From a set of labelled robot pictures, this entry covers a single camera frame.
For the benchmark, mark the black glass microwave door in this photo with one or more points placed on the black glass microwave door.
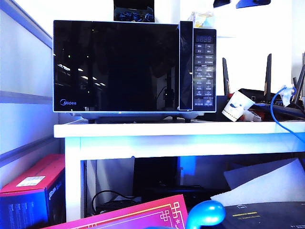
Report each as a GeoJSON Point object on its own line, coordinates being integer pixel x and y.
{"type": "Point", "coordinates": [114, 66]}

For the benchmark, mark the silver black microwave oven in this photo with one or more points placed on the silver black microwave oven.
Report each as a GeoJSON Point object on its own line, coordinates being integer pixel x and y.
{"type": "Point", "coordinates": [205, 71]}

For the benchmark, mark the pink box gold pattern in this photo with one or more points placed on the pink box gold pattern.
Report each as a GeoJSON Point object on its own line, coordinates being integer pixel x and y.
{"type": "Point", "coordinates": [133, 214]}

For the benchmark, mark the red blue product box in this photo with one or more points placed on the red blue product box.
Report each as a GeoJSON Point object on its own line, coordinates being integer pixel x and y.
{"type": "Point", "coordinates": [28, 190]}

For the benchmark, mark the black box yellow label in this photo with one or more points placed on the black box yellow label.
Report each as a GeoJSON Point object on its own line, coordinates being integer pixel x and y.
{"type": "Point", "coordinates": [269, 215]}

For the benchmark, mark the white table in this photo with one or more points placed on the white table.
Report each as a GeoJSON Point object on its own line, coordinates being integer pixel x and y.
{"type": "Point", "coordinates": [166, 143]}

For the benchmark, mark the black computer case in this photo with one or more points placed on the black computer case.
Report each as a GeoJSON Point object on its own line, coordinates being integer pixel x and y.
{"type": "Point", "coordinates": [155, 171]}

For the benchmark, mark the white blue paper cup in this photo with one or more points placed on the white blue paper cup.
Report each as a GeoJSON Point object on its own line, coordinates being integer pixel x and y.
{"type": "Point", "coordinates": [236, 106]}

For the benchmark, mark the white red plastic connector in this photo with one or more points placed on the white red plastic connector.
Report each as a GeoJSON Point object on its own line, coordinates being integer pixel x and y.
{"type": "Point", "coordinates": [252, 116]}

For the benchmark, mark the black router with antennas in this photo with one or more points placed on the black router with antennas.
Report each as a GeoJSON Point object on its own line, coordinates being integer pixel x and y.
{"type": "Point", "coordinates": [262, 95]}

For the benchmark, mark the glossy blue rounded object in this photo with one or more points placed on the glossy blue rounded object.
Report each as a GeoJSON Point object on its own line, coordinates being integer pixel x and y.
{"type": "Point", "coordinates": [205, 213]}

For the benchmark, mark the white foam sheet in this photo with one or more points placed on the white foam sheet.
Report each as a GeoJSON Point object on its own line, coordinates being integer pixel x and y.
{"type": "Point", "coordinates": [267, 183]}

